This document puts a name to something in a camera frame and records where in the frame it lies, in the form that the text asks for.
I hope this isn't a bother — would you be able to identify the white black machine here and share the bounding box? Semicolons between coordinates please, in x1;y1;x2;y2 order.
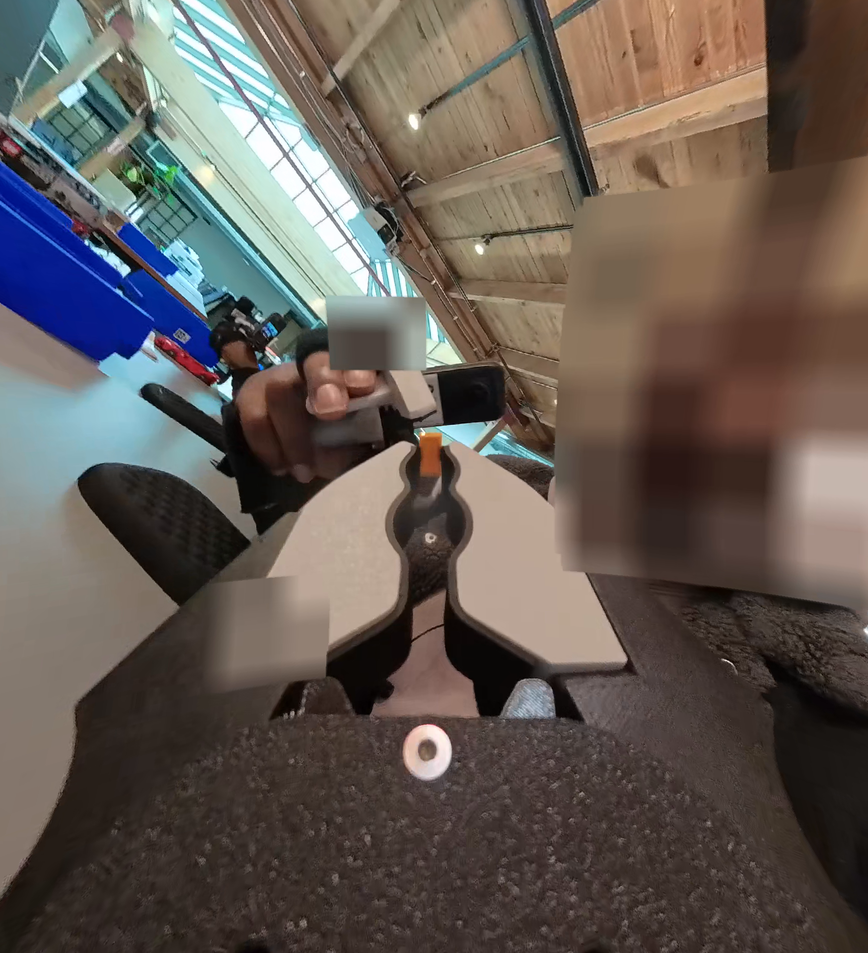
209;294;291;371

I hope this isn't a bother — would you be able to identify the dark metal column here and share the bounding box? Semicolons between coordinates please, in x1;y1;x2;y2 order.
523;0;600;201

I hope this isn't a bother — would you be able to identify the blue plastic bin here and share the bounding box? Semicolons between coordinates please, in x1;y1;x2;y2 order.
0;128;155;363
117;222;220;367

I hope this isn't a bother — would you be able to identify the person's black fuzzy jacket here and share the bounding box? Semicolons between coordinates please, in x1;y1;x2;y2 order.
403;453;868;953

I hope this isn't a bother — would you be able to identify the small red object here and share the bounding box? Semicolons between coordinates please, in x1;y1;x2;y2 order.
153;334;220;386

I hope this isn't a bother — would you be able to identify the person's beige sweater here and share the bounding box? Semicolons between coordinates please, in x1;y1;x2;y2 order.
370;596;481;717

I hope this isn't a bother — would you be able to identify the orange and red lego assembly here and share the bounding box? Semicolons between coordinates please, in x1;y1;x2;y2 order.
410;434;447;515

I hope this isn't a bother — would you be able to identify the person's right hand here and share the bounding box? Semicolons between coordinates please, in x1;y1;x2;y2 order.
235;356;379;485

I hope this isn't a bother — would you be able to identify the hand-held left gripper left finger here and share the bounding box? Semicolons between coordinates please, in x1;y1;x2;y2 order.
269;441;414;716

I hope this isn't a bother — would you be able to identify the green hanging plant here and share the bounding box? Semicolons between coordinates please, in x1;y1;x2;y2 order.
123;160;180;196

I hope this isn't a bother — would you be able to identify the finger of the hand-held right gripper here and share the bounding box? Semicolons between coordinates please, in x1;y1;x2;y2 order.
384;368;438;418

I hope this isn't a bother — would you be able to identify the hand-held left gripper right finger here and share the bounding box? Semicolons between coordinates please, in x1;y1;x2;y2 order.
445;444;630;717

